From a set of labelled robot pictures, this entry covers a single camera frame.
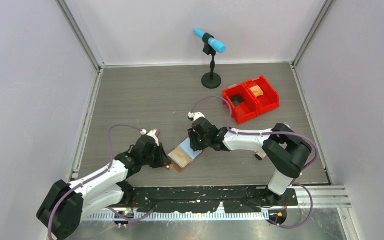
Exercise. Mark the blue microphone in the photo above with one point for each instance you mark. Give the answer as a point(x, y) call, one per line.
point(211, 45)

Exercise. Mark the orange block in bin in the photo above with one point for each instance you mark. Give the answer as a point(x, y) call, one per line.
point(257, 91)

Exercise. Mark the black microphone stand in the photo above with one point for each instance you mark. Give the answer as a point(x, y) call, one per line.
point(210, 80)

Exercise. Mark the right red bin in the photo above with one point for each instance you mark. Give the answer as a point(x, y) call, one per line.
point(270, 100)

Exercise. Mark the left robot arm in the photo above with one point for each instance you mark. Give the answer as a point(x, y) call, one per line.
point(66, 205)

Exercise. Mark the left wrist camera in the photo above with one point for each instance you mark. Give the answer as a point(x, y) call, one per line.
point(152, 133)

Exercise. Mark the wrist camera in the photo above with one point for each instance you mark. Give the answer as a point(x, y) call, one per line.
point(152, 133)
point(194, 116)

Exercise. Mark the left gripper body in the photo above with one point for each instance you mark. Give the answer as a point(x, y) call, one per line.
point(152, 159)

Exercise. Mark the glitter tube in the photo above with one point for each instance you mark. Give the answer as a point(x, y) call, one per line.
point(260, 155)

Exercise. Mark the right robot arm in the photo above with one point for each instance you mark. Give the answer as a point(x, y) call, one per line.
point(286, 150)

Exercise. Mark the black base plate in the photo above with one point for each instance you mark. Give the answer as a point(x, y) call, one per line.
point(205, 199)

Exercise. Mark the left red bin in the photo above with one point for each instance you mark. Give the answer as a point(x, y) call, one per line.
point(242, 101)

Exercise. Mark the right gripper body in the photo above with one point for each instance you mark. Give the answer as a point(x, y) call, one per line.
point(206, 140)

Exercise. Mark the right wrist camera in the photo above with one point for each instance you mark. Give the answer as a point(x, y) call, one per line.
point(194, 116)

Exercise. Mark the red bin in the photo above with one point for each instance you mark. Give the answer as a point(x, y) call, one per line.
point(270, 100)
point(242, 101)

